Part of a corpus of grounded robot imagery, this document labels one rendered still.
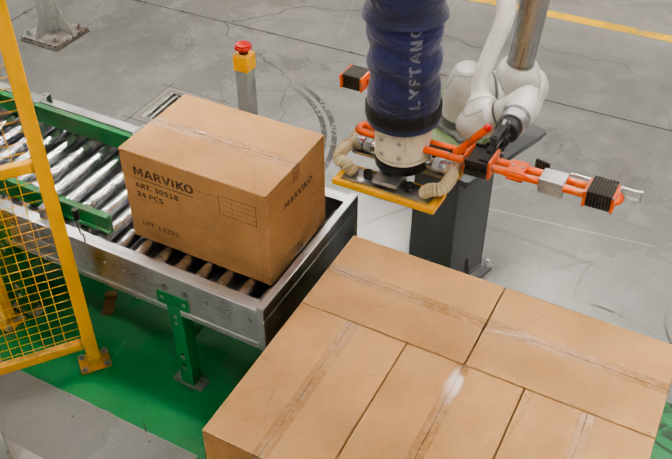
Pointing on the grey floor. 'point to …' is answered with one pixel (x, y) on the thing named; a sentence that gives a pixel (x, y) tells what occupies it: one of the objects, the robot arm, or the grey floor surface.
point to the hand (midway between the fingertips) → (486, 161)
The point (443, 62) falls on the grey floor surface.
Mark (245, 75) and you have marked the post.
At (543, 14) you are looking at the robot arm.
